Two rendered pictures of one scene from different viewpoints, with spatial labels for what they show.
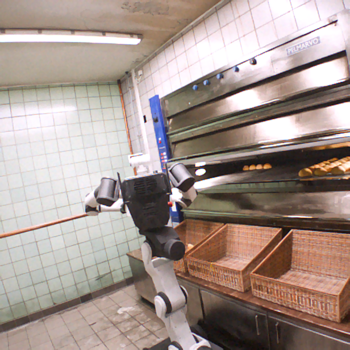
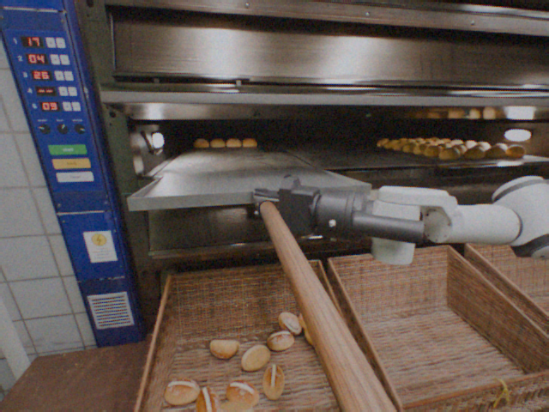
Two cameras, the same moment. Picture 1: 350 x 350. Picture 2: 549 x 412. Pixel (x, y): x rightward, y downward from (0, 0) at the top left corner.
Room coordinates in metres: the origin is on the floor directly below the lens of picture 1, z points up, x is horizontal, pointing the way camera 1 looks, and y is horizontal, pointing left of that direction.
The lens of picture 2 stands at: (2.13, 0.50, 1.36)
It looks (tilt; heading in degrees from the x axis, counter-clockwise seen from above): 19 degrees down; 294
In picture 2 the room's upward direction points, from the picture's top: straight up
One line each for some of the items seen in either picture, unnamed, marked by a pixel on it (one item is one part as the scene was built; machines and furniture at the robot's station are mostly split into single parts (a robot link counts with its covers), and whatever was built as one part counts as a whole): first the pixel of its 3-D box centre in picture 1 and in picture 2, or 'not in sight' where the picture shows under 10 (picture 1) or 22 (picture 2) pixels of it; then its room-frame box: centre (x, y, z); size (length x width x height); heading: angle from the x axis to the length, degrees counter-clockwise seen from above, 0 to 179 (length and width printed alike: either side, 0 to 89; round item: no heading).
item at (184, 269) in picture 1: (186, 242); (253, 348); (2.42, 0.01, 0.72); 0.56 x 0.49 x 0.28; 33
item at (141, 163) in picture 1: (141, 162); not in sight; (1.65, 0.18, 1.47); 0.10 x 0.07 x 0.09; 97
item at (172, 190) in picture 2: (191, 186); (251, 178); (2.49, -0.13, 1.19); 0.55 x 0.36 x 0.03; 35
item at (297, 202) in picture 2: not in sight; (313, 211); (2.24, 0.07, 1.20); 0.12 x 0.10 x 0.13; 0
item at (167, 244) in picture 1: (162, 242); not in sight; (1.57, 0.14, 1.01); 0.28 x 0.13 x 0.18; 36
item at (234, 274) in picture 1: (234, 253); (427, 320); (1.94, -0.32, 0.72); 0.56 x 0.49 x 0.28; 35
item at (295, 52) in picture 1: (230, 78); not in sight; (2.11, -0.56, 1.99); 1.80 x 0.08 x 0.21; 34
